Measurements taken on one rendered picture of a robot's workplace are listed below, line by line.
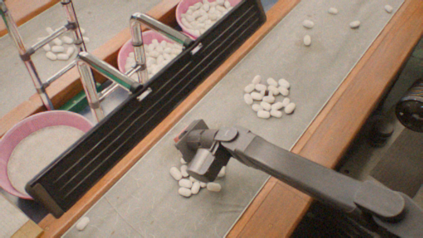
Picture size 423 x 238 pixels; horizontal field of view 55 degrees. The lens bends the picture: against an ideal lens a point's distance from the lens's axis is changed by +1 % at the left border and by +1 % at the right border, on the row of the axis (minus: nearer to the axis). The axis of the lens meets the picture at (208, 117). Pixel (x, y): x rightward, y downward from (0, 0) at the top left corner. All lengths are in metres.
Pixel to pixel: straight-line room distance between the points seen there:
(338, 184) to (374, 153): 0.84
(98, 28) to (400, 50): 1.00
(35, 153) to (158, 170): 0.33
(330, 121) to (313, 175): 0.47
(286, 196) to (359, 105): 0.38
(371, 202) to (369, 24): 1.02
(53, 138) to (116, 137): 0.50
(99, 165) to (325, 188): 0.38
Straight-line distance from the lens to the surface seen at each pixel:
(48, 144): 1.18
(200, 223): 0.99
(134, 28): 0.90
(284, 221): 0.99
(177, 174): 1.03
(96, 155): 0.69
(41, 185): 0.67
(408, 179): 1.52
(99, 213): 1.03
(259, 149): 0.81
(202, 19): 1.46
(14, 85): 1.35
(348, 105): 1.23
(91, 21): 1.49
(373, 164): 1.50
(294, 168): 0.75
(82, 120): 1.17
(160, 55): 1.34
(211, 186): 1.01
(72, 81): 1.26
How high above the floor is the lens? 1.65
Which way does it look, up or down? 52 degrees down
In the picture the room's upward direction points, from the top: 2 degrees clockwise
